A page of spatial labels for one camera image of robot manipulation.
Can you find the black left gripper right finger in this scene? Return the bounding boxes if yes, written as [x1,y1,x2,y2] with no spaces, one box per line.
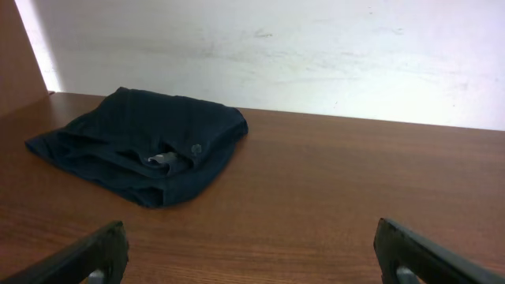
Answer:
[373,218,504,284]

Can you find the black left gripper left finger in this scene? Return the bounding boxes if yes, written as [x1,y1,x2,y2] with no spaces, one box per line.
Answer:
[1,221,129,284]

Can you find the folded navy blue shorts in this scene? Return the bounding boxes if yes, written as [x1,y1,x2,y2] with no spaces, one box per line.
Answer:
[25,88,249,208]

